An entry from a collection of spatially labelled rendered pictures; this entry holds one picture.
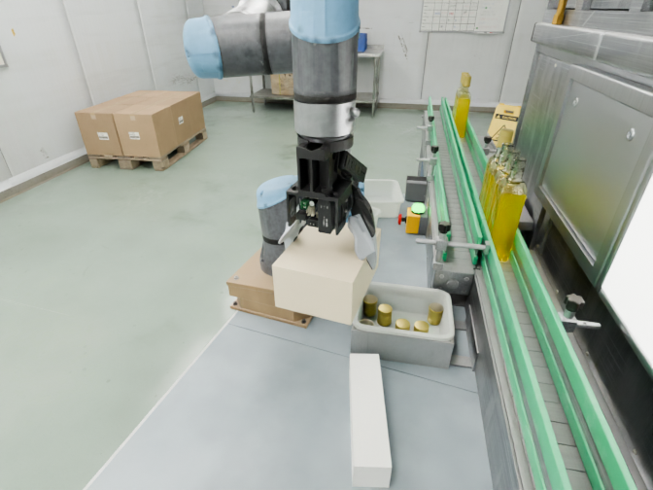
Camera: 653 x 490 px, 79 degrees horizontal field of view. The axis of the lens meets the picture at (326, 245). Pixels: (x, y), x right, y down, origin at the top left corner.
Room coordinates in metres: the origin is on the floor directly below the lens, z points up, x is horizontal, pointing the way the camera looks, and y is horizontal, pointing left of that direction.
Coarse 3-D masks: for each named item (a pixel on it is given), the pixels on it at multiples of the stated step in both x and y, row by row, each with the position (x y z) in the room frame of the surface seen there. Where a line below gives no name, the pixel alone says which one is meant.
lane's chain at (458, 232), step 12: (444, 144) 1.84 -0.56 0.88; (444, 156) 1.67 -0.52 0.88; (444, 168) 1.52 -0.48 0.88; (444, 180) 1.39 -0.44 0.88; (456, 192) 1.28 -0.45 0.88; (456, 204) 1.18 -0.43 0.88; (456, 216) 1.10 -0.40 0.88; (456, 228) 1.01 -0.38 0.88; (456, 240) 0.95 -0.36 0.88; (456, 252) 0.89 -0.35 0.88; (468, 252) 0.89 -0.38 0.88; (456, 264) 0.83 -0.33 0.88; (468, 264) 0.83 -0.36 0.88
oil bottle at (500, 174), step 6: (498, 174) 0.92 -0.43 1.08; (504, 174) 0.91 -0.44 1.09; (498, 180) 0.91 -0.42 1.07; (492, 186) 0.95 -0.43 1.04; (492, 192) 0.93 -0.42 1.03; (492, 198) 0.92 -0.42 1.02; (492, 204) 0.91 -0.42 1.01; (486, 210) 0.95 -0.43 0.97; (492, 210) 0.91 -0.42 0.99; (486, 216) 0.94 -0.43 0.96
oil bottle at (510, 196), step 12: (504, 180) 0.88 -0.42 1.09; (504, 192) 0.85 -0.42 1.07; (516, 192) 0.84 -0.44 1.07; (504, 204) 0.85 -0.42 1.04; (516, 204) 0.84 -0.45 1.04; (492, 216) 0.88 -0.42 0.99; (504, 216) 0.85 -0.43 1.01; (516, 216) 0.84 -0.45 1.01; (492, 228) 0.86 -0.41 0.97; (504, 228) 0.84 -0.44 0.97; (516, 228) 0.84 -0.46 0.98; (504, 240) 0.84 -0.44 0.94; (504, 252) 0.84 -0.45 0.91
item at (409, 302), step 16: (368, 288) 0.80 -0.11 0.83; (384, 288) 0.79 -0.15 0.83; (400, 288) 0.79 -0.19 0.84; (416, 288) 0.78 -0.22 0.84; (400, 304) 0.78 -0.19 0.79; (416, 304) 0.77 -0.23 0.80; (448, 304) 0.72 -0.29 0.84; (416, 320) 0.74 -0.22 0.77; (448, 320) 0.67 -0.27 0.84; (416, 336) 0.62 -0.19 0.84; (432, 336) 0.61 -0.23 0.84; (448, 336) 0.61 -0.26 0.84
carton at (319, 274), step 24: (312, 240) 0.53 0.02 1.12; (336, 240) 0.53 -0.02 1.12; (288, 264) 0.47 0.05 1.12; (312, 264) 0.47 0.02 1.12; (336, 264) 0.47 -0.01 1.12; (360, 264) 0.47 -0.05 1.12; (288, 288) 0.46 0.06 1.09; (312, 288) 0.44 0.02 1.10; (336, 288) 0.43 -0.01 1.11; (360, 288) 0.46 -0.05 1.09; (312, 312) 0.44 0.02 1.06; (336, 312) 0.43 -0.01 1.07
